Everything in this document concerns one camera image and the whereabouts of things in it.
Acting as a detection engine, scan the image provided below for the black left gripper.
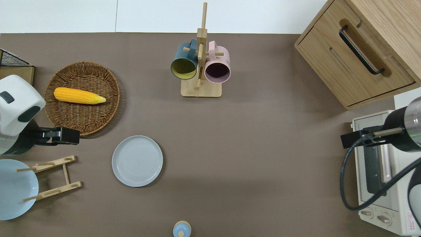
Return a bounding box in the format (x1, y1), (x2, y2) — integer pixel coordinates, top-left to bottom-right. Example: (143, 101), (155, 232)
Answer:
(35, 126), (80, 146)

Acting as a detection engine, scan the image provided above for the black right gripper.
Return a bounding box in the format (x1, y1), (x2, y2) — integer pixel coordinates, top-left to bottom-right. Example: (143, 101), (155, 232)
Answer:
(340, 126), (386, 149)

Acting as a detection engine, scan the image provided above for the gray round plate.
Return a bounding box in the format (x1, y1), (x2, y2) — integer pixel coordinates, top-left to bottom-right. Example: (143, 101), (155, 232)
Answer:
(111, 135), (163, 188)

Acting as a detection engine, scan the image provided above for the light blue plate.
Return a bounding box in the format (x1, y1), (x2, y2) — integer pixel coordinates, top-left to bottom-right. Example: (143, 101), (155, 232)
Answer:
(0, 159), (39, 221)

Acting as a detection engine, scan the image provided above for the brown wicker basket tray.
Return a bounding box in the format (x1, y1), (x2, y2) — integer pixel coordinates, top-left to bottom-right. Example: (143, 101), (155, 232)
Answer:
(44, 62), (121, 136)

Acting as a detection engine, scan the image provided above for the wooden dish rack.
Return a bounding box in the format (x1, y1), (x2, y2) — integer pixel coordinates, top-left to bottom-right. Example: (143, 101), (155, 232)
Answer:
(16, 155), (83, 203)

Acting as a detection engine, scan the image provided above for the yellow corn cob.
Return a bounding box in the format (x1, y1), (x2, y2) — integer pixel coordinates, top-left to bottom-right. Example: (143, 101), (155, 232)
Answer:
(54, 87), (107, 105)

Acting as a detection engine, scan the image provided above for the white toaster oven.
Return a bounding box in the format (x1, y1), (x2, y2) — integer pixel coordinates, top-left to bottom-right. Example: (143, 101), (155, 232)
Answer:
(350, 110), (421, 236)

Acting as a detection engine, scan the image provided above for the wooden drawer cabinet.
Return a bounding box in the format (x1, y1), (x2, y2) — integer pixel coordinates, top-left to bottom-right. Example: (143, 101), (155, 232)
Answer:
(294, 0), (421, 111)

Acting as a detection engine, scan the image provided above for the dark teal mug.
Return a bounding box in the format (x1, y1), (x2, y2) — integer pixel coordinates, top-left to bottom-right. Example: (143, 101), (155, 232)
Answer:
(170, 39), (200, 80)

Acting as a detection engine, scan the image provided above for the wooden mug rack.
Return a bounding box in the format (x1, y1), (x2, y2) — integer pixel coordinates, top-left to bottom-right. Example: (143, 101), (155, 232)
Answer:
(181, 3), (223, 98)

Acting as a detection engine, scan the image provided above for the small blue round knob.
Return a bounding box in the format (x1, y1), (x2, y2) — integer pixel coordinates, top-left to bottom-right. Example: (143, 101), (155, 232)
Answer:
(173, 221), (192, 237)

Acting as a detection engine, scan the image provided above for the pink mug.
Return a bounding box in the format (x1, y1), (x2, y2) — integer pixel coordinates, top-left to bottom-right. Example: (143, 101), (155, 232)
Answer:
(204, 41), (231, 84)

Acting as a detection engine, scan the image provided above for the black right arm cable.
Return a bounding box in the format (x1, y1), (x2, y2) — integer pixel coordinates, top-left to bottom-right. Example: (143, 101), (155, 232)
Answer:
(339, 128), (421, 211)

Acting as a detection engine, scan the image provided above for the wire and wood shelf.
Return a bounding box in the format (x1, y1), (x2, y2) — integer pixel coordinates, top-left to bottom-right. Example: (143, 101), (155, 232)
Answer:
(0, 49), (35, 86)

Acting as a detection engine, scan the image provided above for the black cabinet handle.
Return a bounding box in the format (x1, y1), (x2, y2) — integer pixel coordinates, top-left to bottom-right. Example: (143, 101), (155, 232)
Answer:
(339, 25), (385, 75)

